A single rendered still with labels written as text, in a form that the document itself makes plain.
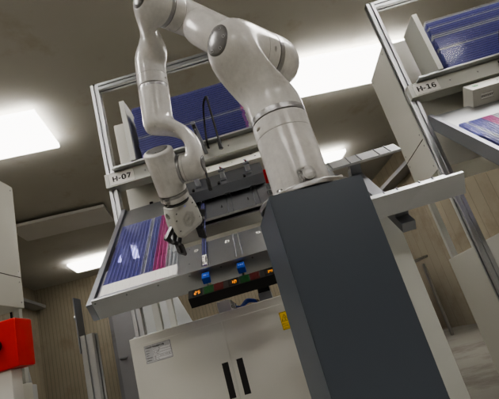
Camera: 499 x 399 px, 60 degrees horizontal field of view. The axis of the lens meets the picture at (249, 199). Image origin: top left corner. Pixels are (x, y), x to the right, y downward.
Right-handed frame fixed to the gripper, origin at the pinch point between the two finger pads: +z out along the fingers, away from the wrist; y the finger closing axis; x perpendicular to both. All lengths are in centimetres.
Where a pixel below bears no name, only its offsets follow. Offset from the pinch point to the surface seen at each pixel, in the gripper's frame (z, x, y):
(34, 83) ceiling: -37, 253, 93
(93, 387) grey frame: 26, 14, -41
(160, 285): 8.2, 5.6, -12.6
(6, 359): 22, 49, -50
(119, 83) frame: -37, 97, 61
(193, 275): 8.2, -1.9, -5.2
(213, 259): 9.1, -1.2, 4.6
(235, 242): 9.3, -2.4, 14.7
